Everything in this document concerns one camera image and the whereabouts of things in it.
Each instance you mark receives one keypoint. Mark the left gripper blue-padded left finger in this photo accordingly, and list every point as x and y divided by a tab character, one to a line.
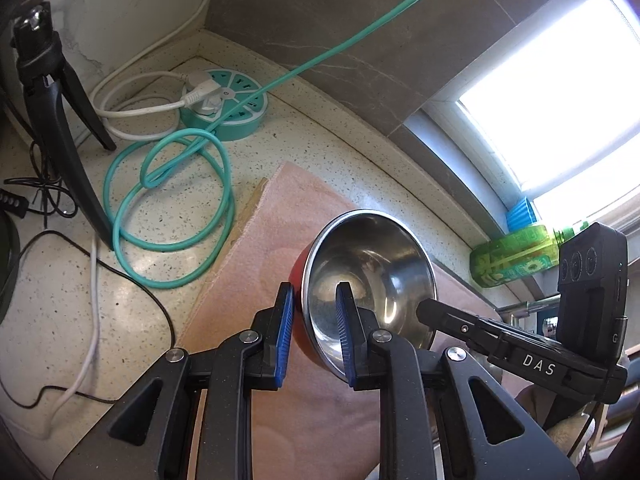
190	411

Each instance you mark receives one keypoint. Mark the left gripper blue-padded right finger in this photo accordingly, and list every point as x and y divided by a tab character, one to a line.
441	414

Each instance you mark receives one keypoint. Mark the red steel bowl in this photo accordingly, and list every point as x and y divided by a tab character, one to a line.
387	269

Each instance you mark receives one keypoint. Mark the chrome kitchen faucet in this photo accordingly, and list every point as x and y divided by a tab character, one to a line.
513	313

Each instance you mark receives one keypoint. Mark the white-gloved right hand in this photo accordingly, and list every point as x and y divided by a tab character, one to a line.
566	422

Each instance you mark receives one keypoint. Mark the green dish soap bottle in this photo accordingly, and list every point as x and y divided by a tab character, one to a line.
520	254

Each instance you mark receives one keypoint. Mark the blue ribbed sponge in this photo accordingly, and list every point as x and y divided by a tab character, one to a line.
522	214

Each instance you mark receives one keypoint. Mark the pink towel mat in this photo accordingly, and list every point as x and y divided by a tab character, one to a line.
315	426

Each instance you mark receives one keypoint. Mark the dark green dish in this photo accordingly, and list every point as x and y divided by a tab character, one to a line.
10	250

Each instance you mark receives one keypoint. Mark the teal round power strip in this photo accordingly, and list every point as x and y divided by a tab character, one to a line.
234	107

